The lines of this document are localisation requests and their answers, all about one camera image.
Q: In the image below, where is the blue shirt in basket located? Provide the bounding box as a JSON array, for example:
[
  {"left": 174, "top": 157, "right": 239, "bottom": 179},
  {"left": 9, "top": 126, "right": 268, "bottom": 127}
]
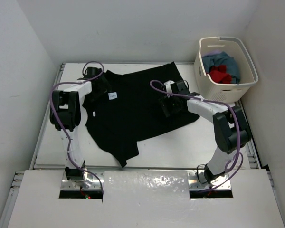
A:
[{"left": 202, "top": 51, "right": 241, "bottom": 84}]

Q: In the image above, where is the black t shirt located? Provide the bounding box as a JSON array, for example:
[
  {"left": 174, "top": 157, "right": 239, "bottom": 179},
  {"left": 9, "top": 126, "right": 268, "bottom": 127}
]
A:
[{"left": 83, "top": 62, "right": 199, "bottom": 167}]

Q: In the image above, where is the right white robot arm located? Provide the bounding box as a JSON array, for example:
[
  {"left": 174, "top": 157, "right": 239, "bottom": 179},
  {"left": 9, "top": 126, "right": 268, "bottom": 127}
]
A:
[{"left": 157, "top": 80, "right": 252, "bottom": 184}]

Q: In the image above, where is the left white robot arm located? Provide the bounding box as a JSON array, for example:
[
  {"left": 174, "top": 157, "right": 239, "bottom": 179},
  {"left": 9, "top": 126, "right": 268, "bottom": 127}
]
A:
[{"left": 49, "top": 66, "right": 110, "bottom": 181}]

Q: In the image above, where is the cream laundry basket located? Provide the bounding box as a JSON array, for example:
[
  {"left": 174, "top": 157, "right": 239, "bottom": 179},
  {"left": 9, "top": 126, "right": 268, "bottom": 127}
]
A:
[{"left": 194, "top": 37, "right": 258, "bottom": 103}]

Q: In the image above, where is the metal base plate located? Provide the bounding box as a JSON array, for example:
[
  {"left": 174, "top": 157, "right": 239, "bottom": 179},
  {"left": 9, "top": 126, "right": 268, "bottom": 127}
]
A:
[
  {"left": 187, "top": 170, "right": 231, "bottom": 191},
  {"left": 60, "top": 174, "right": 104, "bottom": 190}
]

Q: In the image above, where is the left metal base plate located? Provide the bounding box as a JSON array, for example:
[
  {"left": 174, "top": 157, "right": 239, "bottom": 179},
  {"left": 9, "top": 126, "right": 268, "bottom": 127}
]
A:
[{"left": 60, "top": 174, "right": 104, "bottom": 190}]

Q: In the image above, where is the red shirt in basket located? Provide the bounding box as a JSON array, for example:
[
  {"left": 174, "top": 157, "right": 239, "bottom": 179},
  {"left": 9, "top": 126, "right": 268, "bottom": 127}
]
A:
[{"left": 209, "top": 65, "right": 232, "bottom": 84}]

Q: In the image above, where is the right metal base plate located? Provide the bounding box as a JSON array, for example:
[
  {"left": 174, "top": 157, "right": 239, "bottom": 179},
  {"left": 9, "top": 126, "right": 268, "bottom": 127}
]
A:
[{"left": 187, "top": 170, "right": 231, "bottom": 191}]

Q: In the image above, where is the lilac cloth in basket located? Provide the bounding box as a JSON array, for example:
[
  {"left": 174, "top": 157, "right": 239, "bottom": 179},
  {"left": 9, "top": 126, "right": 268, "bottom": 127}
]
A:
[{"left": 207, "top": 50, "right": 222, "bottom": 56}]

